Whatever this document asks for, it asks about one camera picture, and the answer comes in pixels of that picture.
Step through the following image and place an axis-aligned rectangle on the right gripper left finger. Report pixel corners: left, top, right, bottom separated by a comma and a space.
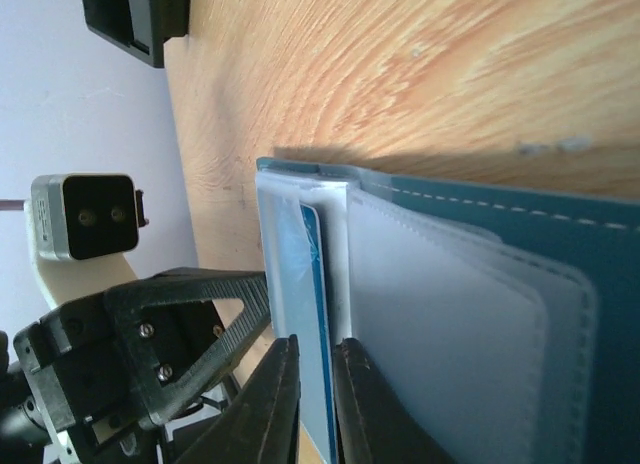
177, 335, 301, 463

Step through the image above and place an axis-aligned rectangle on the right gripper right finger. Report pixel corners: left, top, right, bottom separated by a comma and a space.
333, 337, 454, 463

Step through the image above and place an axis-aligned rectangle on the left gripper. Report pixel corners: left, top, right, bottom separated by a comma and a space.
14, 268, 270, 463

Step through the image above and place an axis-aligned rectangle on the teal card holder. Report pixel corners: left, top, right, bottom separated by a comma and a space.
255, 158, 639, 463

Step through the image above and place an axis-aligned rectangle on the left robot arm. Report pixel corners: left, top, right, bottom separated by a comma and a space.
1, 268, 270, 463

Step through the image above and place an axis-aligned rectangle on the left black bin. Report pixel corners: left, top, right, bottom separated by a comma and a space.
82, 0, 191, 69

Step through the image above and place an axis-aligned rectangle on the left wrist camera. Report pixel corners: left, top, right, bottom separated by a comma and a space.
31, 173, 149, 261

